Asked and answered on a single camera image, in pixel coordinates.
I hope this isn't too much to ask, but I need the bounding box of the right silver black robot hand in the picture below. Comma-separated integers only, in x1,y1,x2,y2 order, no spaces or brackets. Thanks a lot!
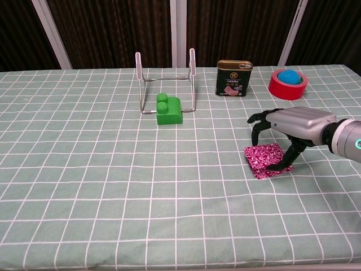
246,106,338,172

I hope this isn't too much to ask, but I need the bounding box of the blue ball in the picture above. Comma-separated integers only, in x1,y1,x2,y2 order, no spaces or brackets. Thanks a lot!
276,69,301,85

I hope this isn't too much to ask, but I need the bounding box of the pink patterned pouch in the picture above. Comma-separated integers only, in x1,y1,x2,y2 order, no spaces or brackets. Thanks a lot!
248,160,296,180
243,143,285,170

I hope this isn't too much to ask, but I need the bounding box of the metal wire stand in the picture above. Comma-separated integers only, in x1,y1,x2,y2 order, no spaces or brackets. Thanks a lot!
134,48,196,115

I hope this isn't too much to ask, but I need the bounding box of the green toy building block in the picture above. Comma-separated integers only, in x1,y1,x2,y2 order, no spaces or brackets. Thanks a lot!
156,93,184,125

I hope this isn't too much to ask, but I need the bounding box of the dark fabric partition panel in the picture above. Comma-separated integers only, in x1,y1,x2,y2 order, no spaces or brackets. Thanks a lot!
31,0,181,69
278,0,361,66
0,0,61,73
169,0,310,68

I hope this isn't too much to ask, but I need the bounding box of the red tape roll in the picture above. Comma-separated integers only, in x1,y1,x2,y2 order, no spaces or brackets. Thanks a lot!
268,69,309,101

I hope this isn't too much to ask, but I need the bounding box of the dark green luncheon meat can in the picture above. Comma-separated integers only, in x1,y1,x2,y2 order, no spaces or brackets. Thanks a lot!
215,59,254,98

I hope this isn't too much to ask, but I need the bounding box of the green white checked tablecloth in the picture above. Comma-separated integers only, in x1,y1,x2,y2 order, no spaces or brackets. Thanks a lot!
0,64,361,271

